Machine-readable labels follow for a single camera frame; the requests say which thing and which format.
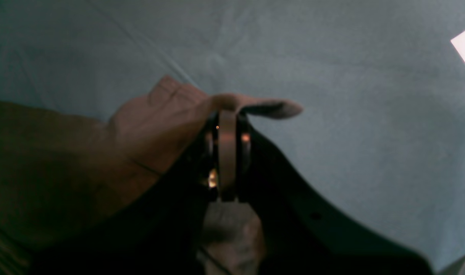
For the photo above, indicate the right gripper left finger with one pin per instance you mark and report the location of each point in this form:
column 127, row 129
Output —
column 158, row 234

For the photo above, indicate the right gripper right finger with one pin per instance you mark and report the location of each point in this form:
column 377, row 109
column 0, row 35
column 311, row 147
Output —
column 304, row 233

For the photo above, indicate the grey T-shirt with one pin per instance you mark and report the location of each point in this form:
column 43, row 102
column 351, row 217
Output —
column 61, row 174

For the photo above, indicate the blue table cloth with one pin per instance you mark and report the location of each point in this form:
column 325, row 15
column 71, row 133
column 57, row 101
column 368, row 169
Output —
column 382, row 134

